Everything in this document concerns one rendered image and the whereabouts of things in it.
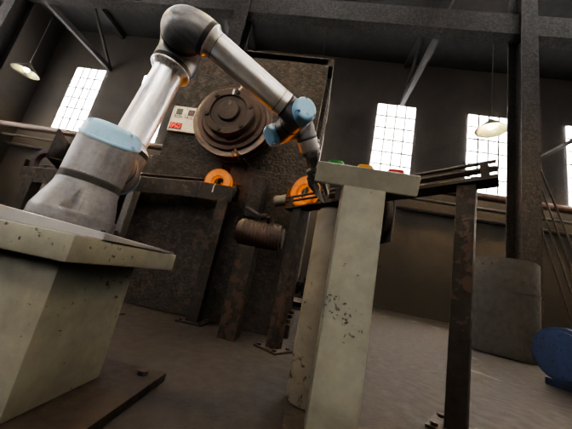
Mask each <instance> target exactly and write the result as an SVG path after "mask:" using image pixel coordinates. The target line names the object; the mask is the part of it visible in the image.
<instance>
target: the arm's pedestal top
mask: <svg viewBox="0 0 572 429"><path fill-rule="evenodd" d="M0 249H6V250H10V251H14V252H18V253H22V254H26V255H33V256H37V257H42V258H45V259H50V260H57V261H61V262H66V263H78V264H89V265H101V266H123V267H134V268H145V269H158V270H169V271H171V270H172V269H173V265H174V260H175V257H176V255H172V254H168V253H164V252H160V251H156V250H151V249H143V248H139V247H135V246H130V245H126V244H122V243H114V242H110V241H106V240H101V239H97V238H92V237H85V236H81V235H77V234H72V233H68V232H60V231H56V230H51V229H47V228H43V227H39V226H31V225H27V224H22V223H18V222H13V221H9V220H2V219H0Z"/></svg>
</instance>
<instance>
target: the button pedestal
mask: <svg viewBox="0 0 572 429"><path fill-rule="evenodd" d="M420 180H421V176H419V175H414V174H405V173H398V172H392V171H385V170H380V169H371V168H363V167H358V166H351V165H345V164H340V163H330V162H323V161H318V162H317V169H316V174H315V181H316V182H318V183H324V184H330V185H335V186H342V188H341V190H340V200H339V205H338V210H337V216H336V222H335V232H334V237H333V242H332V248H331V254H330V259H329V269H328V275H327V280H326V285H325V290H324V297H323V306H322V311H321V317H320V323H319V328H318V333H317V344H316V349H315V354H314V360H313V365H312V375H311V381H310V386H309V392H308V398H307V403H306V412H305V411H301V410H298V409H292V408H289V407H285V410H284V415H283V424H282V429H367V428H366V427H362V426H359V425H358V422H359V415H360V407H361V400H362V393H363V379H364V371H365V364H366V357H367V350H368V343H369V329H370V322H371V314H372V307H373V299H374V292H375V279H376V272H377V264H378V257H379V250H380V236H381V228H382V221H383V214H384V207H385V200H386V193H388V194H393V195H399V196H405V197H417V195H418V191H419V187H420Z"/></svg>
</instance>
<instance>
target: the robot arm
mask: <svg viewBox="0 0 572 429"><path fill-rule="evenodd" d="M160 28H161V31H160V42H159V44H158V46H157V48H156V49H155V51H154V53H153V54H152V57H151V63H152V69H151V70H150V72H149V74H148V75H147V77H146V79H145V81H144V82H143V84H142V85H141V87H140V89H139V91H138V92H137V94H136V96H135V97H134V99H133V101H132V102H131V104H130V106H129V108H128V110H127V111H126V112H125V114H124V115H123V118H122V120H121V121H120V123H119V125H116V124H114V123H110V122H107V121H105V120H102V119H99V118H95V117H88V118H86V119H85V120H84V121H83V124H82V125H81V127H78V132H77V134H76V136H75V138H74V140H73V142H72V143H71V146H70V148H69V149H68V151H67V153H66V155H65V157H64V159H63V161H62V163H61V165H60V167H59V169H58V171H57V173H56V174H55V176H54V178H53V179H52V180H51V181H50V182H49V183H48V184H47V185H46V186H45V187H44V188H42V189H41V190H40V191H39V192H38V193H37V194H36V195H35V196H33V197H32V198H31V199H30V200H29V201H28V202H27V204H26V206H25V207H24V209H23V210H24V211H26V212H30V213H33V214H37V215H42V216H46V217H49V218H52V219H56V220H61V221H64V222H68V223H71V224H74V225H78V226H83V227H87V228H90V229H93V230H96V231H101V230H103V231H106V233H109V234H112V235H113V233H114V231H115V229H116V224H115V219H116V215H117V201H118V199H119V197H120V195H124V194H127V193H129V192H131V191H133V190H134V189H135V188H136V187H137V186H138V184H139V182H140V173H141V172H142V170H143V168H144V167H145V165H146V162H147V160H148V158H149V156H148V153H147V151H146V149H147V147H148V146H149V144H150V142H151V141H152V138H153V136H154V134H155V133H156V132H157V129H158V127H159V125H160V123H161V122H162V121H163V118H164V116H165V114H166V112H167V110H168V109H169V107H170V105H171V103H172V101H173V100H174V98H175V96H176V94H177V92H178V90H179V89H180V86H186V85H187V84H188V83H189V82H190V80H192V79H193V78H194V77H195V76H196V74H197V72H198V69H199V66H200V59H201V57H208V58H209V59H210V60H212V61H213V62H214V63H215V64H216V65H217V66H218V67H219V68H221V69H222V70H223V71H224V72H226V73H227V74H228V75H229V76H230V77H232V78H233V79H234V80H235V81H237V82H238V83H239V84H240V85H242V86H243V87H244V88H245V89H247V90H248V91H249V92H250V93H251V94H252V95H253V96H254V97H255V98H257V99H258V100H259V101H260V102H262V103H263V104H264V105H265V106H267V107H268V108H269V109H270V110H271V111H273V112H274V113H275V114H276V115H278V116H279V117H280V118H279V119H278V120H277V121H276V122H275V123H271V124H269V125H266V126H265V128H264V137H265V140H266V143H267V144H268V145H269V146H280V145H282V144H284V143H287V142H289V141H292V140H297V142H298V146H299V149H300V153H302V154H301V155H302V157H305V158H306V166H307V170H306V173H307V174H308V177H306V178H307V184H308V186H309V187H310V189H311V190H312V191H313V192H314V194H315V195H316V196H317V198H318V199H319V200H320V201H321V202H323V203H327V201H328V198H329V186H330V184H324V183H321V186H322V188H323V194H324V198H323V197H322V193H321V192H320V191H319V188H320V187H319V184H318V182H316V181H315V174H316V169H317V162H318V157H317V154H318V153H319V152H320V149H318V148H319V147H320V146H319V144H318V142H319V141H320V140H318V139H317V134H316V131H315V128H314V124H313V121H312V120H313V119H314V118H315V116H316V107H315V105H314V103H313V102H312V101H311V100H310V99H308V98H306V97H300V98H299V99H297V98H296V97H295V96H293V95H292V94H291V93H290V92H289V91H288V90H287V89H286V88H285V87H284V86H283V85H282V84H281V83H279V82H278V81H277V80H276V79H275V78H274V77H272V76H271V75H270V74H269V73H268V72H267V71H265V70H264V69H263V68H262V67H261V66H260V65H259V64H257V63H256V62H255V61H254V60H253V59H252V58H251V57H249V56H248V55H247V54H246V53H245V52H244V51H242V50H241V49H240V48H239V47H238V46H237V45H236V44H235V43H234V42H233V41H232V40H231V39H230V38H229V37H227V36H226V35H225V34H224V33H223V32H222V31H221V27H220V24H218V23H217V22H216V21H215V20H214V19H213V18H211V17H210V16H209V15H207V14H206V13H204V12H203V11H202V10H200V9H197V8H195V7H192V6H190V5H185V4H177V5H174V6H172V7H170V8H168V9H167V10H166V11H165V12H164V14H163V17H162V19H161V25H160ZM324 201H325V202H324Z"/></svg>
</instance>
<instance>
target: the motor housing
mask: <svg viewBox="0 0 572 429"><path fill-rule="evenodd" d="M284 236H285V229H284V228H283V226H280V224H274V223H270V224H267V223H266V222H264V221H260V220H251V219H247V218H245V219H241V220H240V221H239V222H238V223H237V226H236V230H235V240H236V241H237V243H239V245H238V247H237V254H236V258H235V261H234V265H233V268H232V275H231V279H230V282H229V286H228V290H227V294H226V300H225V304H224V307H223V311H222V315H221V319H220V325H219V328H218V332H217V336H216V337H217V338H221V339H224V340H230V341H235V340H236V339H237V338H239V337H240V334H241V330H242V326H243V319H244V315H245V311H246V307H247V303H248V298H249V291H250V288H251V283H252V280H253V276H254V272H255V265H256V261H257V257H258V253H259V250H258V249H257V248H260V249H266V250H271V251H272V250H273V251H279V249H282V247H283V241H284Z"/></svg>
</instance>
